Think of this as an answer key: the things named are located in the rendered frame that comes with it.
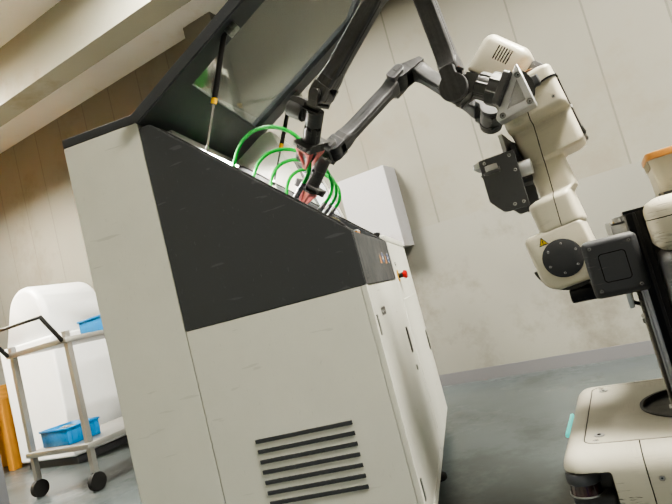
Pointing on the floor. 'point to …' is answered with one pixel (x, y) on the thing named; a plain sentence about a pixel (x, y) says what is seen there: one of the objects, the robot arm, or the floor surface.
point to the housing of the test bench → (142, 317)
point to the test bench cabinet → (306, 406)
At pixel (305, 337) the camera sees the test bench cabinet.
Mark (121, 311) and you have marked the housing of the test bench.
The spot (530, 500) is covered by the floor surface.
